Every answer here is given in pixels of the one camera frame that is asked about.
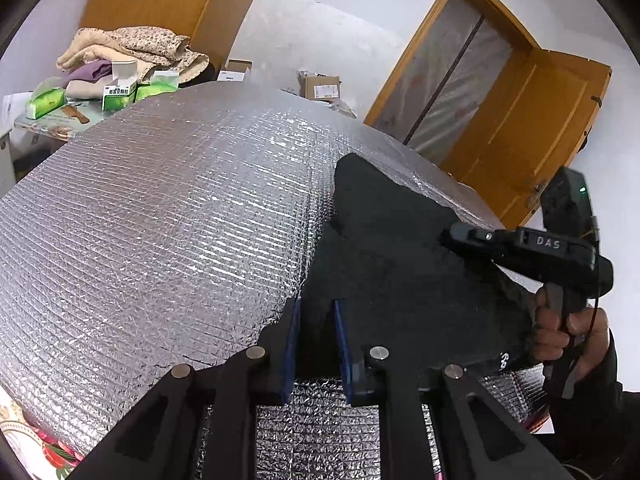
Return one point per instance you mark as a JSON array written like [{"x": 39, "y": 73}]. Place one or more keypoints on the white paper bag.
[{"x": 17, "y": 110}]

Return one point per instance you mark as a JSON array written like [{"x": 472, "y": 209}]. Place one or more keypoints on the wooden door frame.
[{"x": 425, "y": 40}]

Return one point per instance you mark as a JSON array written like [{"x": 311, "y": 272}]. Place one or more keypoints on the clear plastic bag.
[{"x": 344, "y": 109}]

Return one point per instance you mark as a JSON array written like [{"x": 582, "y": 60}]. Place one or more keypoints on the pale pink cloth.
[{"x": 85, "y": 91}]

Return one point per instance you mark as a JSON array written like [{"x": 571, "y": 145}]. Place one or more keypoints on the green white medicine box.
[{"x": 119, "y": 97}]

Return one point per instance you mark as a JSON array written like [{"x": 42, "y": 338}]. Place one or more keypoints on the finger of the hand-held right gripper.
[{"x": 480, "y": 240}]

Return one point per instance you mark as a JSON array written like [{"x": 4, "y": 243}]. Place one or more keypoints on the silver foil mat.
[{"x": 150, "y": 235}]

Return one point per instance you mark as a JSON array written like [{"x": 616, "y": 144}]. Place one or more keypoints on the clear plastic door curtain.
[{"x": 450, "y": 80}]

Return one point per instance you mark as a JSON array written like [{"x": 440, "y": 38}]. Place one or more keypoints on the cardboard box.
[{"x": 320, "y": 87}]

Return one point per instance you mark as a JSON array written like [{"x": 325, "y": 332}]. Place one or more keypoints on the person's right hand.
[{"x": 592, "y": 340}]

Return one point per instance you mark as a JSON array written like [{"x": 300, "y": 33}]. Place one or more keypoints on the wooden wardrobe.
[{"x": 175, "y": 0}]

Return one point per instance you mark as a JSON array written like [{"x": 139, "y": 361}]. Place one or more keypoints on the black sweater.
[{"x": 400, "y": 285}]

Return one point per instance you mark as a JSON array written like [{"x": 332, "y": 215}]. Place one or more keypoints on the patterned side table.
[{"x": 55, "y": 130}]

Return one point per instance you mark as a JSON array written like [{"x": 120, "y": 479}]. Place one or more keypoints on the wooden door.
[{"x": 540, "y": 120}]

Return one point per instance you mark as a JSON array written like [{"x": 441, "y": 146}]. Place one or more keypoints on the person's right forearm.
[{"x": 610, "y": 410}]

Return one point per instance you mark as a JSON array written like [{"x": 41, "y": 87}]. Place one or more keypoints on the green tissue pack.
[
  {"x": 157, "y": 90},
  {"x": 46, "y": 105}
]

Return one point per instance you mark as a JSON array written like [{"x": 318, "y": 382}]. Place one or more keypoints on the floral beige quilt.
[{"x": 140, "y": 47}]

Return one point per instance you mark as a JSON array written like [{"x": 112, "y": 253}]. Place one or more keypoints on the dark cloth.
[{"x": 210, "y": 72}]

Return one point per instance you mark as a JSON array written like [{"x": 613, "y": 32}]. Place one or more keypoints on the white drawer cabinet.
[{"x": 6, "y": 160}]

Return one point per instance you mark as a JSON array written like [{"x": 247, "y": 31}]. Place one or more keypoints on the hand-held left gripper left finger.
[{"x": 291, "y": 355}]

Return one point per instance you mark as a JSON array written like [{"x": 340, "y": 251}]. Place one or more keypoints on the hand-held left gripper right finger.
[{"x": 344, "y": 355}]

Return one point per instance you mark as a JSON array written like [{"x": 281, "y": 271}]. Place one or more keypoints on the purple cloth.
[{"x": 90, "y": 71}]

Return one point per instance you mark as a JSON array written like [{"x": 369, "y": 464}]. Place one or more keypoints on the wooden comb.
[{"x": 75, "y": 114}]

